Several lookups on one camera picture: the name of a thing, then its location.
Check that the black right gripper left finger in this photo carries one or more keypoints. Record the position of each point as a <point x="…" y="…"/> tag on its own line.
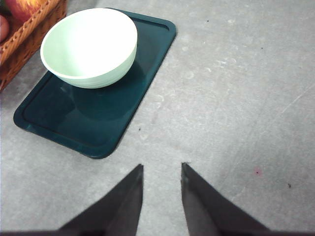
<point x="117" y="213"/>

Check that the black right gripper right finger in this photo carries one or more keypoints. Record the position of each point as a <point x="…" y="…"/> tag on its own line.
<point x="209" y="212"/>

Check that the light green ceramic bowl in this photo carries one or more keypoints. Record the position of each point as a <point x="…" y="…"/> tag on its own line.
<point x="90" y="48"/>

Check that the brown wicker basket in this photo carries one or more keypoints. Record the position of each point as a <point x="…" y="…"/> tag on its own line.
<point x="22" y="41"/>

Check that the dark teal rectangular tray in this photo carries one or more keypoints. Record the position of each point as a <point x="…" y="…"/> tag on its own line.
<point x="99" y="121"/>

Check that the dark purple fruit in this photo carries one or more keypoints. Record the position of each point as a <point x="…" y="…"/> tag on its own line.
<point x="4" y="28"/>

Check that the red yellow apple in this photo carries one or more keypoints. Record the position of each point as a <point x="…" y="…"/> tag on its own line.
<point x="21" y="10"/>

